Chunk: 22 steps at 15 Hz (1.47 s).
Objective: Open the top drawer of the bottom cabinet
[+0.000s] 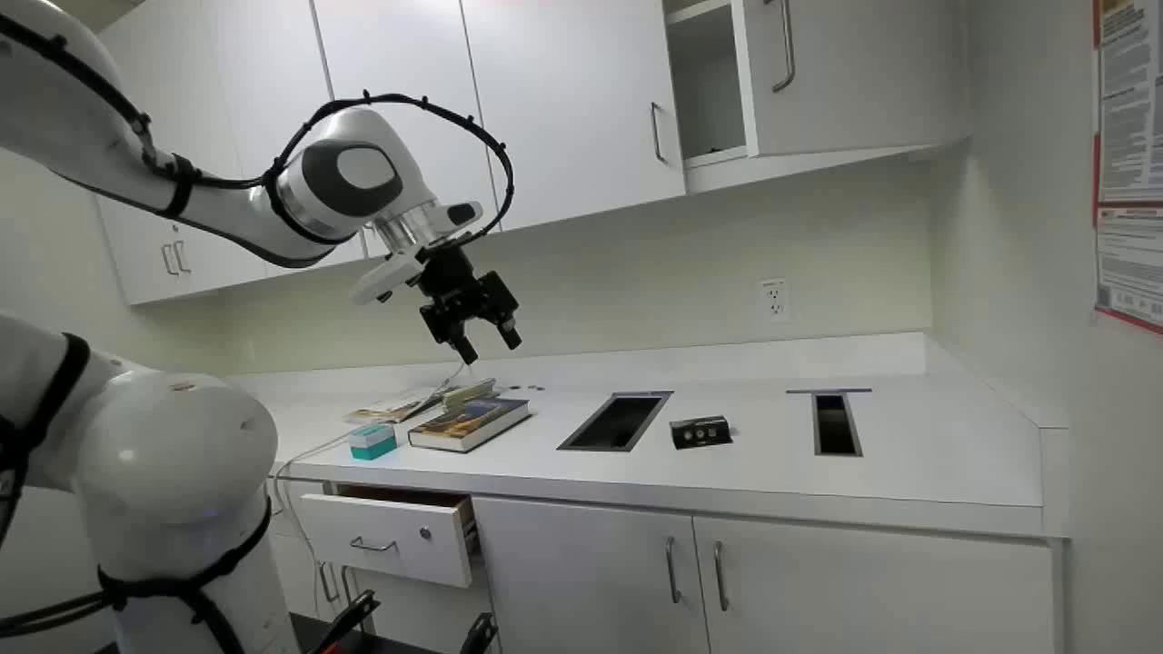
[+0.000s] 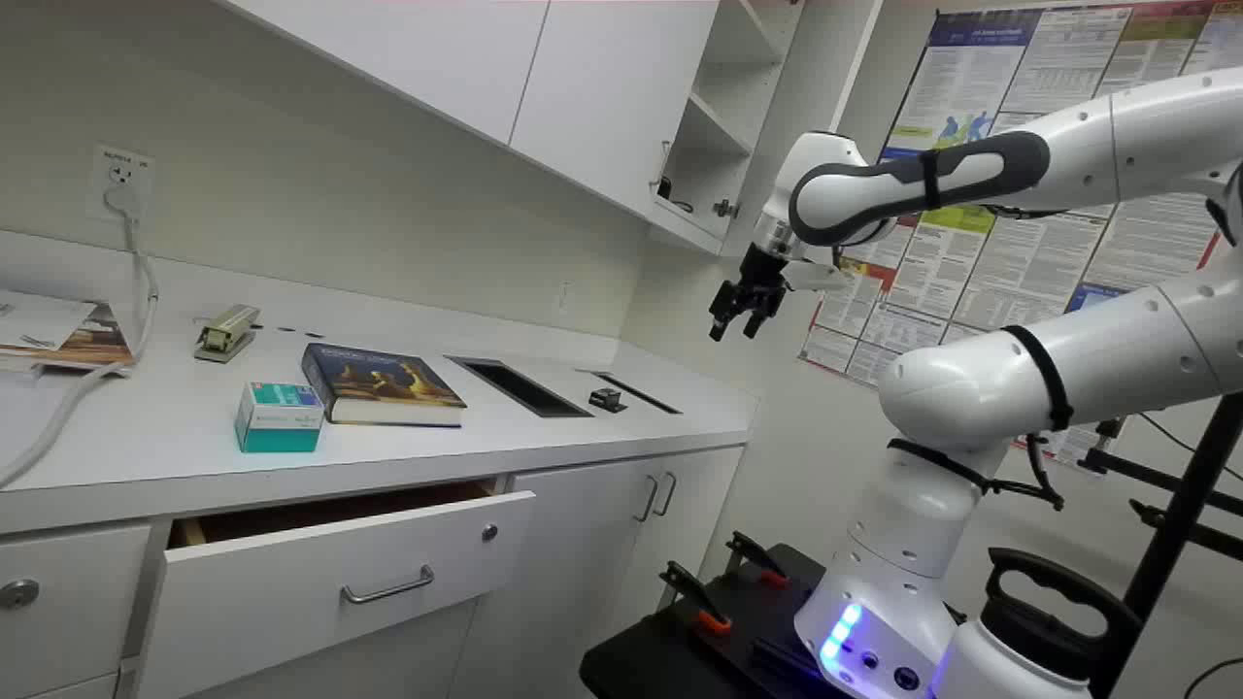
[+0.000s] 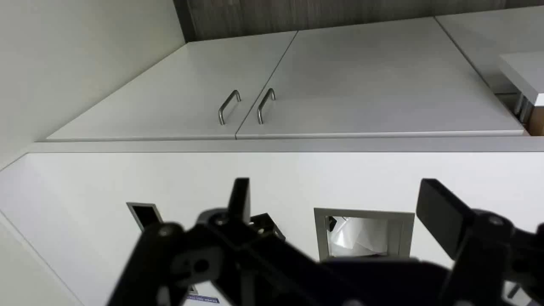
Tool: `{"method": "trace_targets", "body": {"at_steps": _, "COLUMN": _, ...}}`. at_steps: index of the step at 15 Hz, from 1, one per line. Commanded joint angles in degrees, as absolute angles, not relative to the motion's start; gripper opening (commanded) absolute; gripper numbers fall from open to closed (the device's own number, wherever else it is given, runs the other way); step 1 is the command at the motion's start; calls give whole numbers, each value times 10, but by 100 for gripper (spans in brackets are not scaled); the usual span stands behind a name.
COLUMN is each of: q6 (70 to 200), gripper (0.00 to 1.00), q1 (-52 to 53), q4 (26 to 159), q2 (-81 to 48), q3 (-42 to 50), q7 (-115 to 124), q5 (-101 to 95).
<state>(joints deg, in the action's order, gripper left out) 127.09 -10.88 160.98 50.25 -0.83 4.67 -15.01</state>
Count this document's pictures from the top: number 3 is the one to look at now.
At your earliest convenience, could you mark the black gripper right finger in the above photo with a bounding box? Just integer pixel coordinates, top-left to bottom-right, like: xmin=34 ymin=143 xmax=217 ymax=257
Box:
xmin=415 ymin=177 xmax=544 ymax=306

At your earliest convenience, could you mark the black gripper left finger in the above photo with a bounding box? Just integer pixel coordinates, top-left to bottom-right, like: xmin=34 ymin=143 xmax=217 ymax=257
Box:
xmin=107 ymin=177 xmax=321 ymax=306

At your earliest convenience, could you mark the white base cabinet door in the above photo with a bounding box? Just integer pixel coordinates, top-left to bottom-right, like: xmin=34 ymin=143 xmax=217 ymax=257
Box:
xmin=46 ymin=31 xmax=297 ymax=143
xmin=234 ymin=16 xmax=527 ymax=142

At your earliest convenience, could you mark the white base cabinet front panel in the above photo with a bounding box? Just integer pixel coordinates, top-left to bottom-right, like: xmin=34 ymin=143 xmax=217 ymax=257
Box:
xmin=433 ymin=4 xmax=544 ymax=101

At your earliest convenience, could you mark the white table slab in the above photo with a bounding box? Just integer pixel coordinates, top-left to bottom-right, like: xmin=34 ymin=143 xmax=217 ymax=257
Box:
xmin=496 ymin=52 xmax=544 ymax=109

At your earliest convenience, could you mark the brushed steel bar handle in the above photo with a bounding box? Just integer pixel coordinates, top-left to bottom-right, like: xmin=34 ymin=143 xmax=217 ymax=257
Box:
xmin=255 ymin=87 xmax=279 ymax=126
xmin=216 ymin=89 xmax=243 ymax=126

